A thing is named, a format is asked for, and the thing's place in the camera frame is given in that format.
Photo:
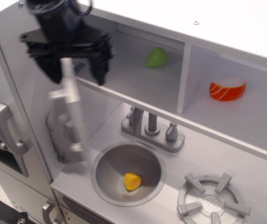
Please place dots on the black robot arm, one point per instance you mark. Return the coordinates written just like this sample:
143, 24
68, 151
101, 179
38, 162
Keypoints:
56, 7

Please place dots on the grey ice dispenser panel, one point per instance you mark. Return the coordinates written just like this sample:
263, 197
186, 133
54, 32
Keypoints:
11, 159

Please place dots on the round metal sink bowl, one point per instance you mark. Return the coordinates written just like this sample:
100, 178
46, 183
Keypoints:
111, 165

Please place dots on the grey toy wall phone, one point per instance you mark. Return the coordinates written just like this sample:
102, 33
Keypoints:
66, 137

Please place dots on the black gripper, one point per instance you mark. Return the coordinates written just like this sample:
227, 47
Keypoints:
68, 35

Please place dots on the grey fridge door handle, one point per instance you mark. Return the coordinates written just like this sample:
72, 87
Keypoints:
17, 148

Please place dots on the orange salmon sushi toy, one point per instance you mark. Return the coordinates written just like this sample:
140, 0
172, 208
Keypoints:
227, 89

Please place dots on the grey toy stove burner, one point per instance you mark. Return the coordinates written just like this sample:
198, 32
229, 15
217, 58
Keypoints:
210, 199

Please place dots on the grey toy faucet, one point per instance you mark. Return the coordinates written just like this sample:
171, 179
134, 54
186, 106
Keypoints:
167, 137

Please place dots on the grey oven door handle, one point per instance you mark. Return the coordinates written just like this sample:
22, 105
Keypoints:
46, 211

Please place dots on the yellow toy corn piece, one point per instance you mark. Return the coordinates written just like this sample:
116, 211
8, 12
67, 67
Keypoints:
131, 181

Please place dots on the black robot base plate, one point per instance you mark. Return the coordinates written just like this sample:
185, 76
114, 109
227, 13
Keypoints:
5, 210

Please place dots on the green toy pear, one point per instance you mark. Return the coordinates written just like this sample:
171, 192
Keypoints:
157, 57

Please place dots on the white microwave door with handle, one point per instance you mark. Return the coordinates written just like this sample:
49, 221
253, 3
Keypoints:
69, 96

